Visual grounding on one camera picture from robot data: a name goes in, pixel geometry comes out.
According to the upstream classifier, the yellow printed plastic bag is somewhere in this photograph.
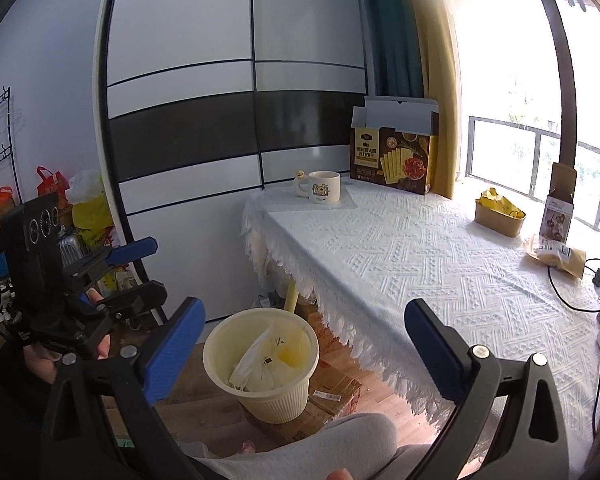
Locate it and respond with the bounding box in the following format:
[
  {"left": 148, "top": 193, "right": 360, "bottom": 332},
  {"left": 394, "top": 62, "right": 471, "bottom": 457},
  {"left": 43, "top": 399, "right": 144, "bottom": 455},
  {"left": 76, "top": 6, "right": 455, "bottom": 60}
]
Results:
[{"left": 477, "top": 187, "right": 523, "bottom": 218}]

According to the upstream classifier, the small open carton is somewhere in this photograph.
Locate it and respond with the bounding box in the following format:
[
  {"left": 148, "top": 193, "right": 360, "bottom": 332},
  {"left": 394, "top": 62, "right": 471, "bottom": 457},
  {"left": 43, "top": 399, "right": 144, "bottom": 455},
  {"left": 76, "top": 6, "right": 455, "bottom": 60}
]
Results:
[{"left": 537, "top": 162, "right": 578, "bottom": 243}]

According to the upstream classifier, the black and white wardrobe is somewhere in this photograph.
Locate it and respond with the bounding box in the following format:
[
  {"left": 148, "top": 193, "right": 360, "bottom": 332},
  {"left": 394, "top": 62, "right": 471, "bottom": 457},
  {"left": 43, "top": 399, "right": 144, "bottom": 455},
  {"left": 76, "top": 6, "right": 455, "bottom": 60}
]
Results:
[{"left": 92, "top": 0, "right": 371, "bottom": 326}]

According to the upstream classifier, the white lace tablecloth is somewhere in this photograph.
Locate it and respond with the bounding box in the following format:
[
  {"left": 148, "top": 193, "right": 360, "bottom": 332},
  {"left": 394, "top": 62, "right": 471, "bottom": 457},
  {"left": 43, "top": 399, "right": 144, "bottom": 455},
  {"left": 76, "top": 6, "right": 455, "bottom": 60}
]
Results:
[{"left": 240, "top": 177, "right": 600, "bottom": 461}]

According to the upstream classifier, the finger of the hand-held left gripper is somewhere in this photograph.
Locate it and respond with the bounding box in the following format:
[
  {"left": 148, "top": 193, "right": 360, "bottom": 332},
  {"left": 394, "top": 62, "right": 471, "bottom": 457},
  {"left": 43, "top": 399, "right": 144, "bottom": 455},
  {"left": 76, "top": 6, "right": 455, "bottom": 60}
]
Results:
[
  {"left": 62, "top": 237, "right": 159, "bottom": 288},
  {"left": 99, "top": 280, "right": 168, "bottom": 324}
]

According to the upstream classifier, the person's left hand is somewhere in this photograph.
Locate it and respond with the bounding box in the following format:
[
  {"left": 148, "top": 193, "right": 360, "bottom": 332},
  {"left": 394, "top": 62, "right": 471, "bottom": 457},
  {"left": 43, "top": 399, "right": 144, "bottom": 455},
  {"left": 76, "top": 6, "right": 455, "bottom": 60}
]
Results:
[{"left": 22, "top": 332, "right": 112, "bottom": 386}]

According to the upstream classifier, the labelled kraft paper bag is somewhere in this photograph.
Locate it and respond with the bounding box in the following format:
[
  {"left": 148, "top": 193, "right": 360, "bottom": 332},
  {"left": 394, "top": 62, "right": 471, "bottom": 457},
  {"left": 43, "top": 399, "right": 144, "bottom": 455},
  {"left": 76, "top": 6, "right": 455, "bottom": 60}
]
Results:
[{"left": 522, "top": 235, "right": 587, "bottom": 279}]

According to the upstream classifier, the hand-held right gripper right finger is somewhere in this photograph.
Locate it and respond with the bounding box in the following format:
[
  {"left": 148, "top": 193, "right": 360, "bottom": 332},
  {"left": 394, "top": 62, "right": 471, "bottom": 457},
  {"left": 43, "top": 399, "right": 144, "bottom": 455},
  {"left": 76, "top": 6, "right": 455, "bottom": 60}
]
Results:
[{"left": 404, "top": 298, "right": 571, "bottom": 480}]

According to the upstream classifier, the yellow plastic sack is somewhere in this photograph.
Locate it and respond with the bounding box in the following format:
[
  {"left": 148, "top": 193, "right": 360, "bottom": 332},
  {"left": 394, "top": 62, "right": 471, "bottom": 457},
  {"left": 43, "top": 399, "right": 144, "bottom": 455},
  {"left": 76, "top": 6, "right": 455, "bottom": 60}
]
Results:
[{"left": 70, "top": 169, "right": 116, "bottom": 233}]

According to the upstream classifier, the red shopping bag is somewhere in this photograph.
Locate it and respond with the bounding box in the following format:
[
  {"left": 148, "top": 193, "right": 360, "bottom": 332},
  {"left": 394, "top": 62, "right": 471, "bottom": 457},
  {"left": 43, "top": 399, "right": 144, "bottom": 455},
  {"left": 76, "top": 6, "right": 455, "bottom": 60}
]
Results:
[{"left": 35, "top": 166, "right": 71, "bottom": 196}]

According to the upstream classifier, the brown cracker box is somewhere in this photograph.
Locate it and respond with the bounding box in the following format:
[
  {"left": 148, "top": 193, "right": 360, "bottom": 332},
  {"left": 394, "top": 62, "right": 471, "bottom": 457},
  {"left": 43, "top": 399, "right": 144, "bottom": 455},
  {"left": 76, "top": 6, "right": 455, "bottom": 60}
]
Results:
[{"left": 350, "top": 95, "right": 440, "bottom": 196}]

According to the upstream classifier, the silver suitcase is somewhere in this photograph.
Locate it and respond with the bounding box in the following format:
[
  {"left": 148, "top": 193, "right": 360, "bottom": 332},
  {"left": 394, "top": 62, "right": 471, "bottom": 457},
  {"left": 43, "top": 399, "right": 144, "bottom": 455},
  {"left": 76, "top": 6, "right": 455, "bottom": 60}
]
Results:
[{"left": 57, "top": 227, "right": 88, "bottom": 266}]

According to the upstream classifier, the kraft takeaway box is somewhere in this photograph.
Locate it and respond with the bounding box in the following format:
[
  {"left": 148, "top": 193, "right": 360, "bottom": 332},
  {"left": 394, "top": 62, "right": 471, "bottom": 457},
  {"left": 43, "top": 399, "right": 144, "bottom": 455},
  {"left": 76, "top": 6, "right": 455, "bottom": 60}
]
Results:
[{"left": 475, "top": 199, "right": 527, "bottom": 237}]

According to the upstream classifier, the balcony railing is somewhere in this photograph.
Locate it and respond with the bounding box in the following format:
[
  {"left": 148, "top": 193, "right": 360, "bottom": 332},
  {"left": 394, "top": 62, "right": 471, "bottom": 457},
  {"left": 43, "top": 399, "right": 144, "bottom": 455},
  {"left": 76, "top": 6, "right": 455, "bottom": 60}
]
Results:
[{"left": 467, "top": 116, "right": 600, "bottom": 233}]

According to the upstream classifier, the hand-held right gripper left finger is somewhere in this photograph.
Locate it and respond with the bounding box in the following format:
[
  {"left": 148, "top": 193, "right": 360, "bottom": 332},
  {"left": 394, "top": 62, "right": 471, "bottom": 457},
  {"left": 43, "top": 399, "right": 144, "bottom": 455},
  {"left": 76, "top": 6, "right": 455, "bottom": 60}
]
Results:
[{"left": 40, "top": 296, "right": 207, "bottom": 480}]

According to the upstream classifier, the black framed glass door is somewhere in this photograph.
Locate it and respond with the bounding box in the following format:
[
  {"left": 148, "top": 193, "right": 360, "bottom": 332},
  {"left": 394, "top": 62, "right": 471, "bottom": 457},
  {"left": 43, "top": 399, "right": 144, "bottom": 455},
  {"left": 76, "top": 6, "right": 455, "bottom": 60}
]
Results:
[{"left": 432, "top": 0, "right": 600, "bottom": 241}]

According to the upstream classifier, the black cable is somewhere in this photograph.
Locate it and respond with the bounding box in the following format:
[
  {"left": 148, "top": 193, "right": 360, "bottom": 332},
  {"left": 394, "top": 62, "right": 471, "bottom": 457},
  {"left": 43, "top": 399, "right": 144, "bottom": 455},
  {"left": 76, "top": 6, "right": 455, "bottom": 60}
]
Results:
[{"left": 547, "top": 257, "right": 600, "bottom": 313}]

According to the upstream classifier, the white cartoon mug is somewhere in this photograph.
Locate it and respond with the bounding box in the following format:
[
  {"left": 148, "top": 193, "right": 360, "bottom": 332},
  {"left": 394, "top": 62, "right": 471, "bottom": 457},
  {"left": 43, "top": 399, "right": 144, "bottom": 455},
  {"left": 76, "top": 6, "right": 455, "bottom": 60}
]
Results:
[{"left": 293, "top": 170, "right": 341, "bottom": 205}]

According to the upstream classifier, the cream table leg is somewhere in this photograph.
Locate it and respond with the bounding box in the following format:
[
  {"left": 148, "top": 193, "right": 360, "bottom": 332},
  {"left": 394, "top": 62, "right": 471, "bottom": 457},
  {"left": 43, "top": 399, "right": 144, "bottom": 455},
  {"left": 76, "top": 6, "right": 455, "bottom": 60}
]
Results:
[{"left": 282, "top": 280, "right": 301, "bottom": 313}]

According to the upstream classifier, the cream ribbed waste bin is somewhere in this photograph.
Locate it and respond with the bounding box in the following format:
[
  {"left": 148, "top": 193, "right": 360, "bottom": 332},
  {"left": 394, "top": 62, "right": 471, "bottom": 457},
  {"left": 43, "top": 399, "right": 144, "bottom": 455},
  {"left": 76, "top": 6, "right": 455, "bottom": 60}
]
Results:
[{"left": 202, "top": 308, "right": 321, "bottom": 423}]

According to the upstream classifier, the teal curtain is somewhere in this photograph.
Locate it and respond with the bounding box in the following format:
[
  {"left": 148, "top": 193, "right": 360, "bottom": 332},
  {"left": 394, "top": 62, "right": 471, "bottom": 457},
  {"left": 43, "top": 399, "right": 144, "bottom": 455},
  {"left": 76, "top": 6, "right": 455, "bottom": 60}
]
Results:
[{"left": 355, "top": 0, "right": 426, "bottom": 101}]

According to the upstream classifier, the yellow curtain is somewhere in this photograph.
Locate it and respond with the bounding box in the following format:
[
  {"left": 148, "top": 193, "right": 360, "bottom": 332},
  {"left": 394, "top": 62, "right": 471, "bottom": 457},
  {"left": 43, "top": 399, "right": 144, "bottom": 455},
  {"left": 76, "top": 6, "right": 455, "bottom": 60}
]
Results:
[{"left": 402, "top": 0, "right": 473, "bottom": 198}]

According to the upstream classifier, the black wall rack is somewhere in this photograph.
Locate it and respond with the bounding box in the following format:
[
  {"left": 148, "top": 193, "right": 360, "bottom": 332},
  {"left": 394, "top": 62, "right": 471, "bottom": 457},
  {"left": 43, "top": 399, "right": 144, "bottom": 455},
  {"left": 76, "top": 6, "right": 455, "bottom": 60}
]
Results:
[{"left": 0, "top": 85, "right": 21, "bottom": 196}]

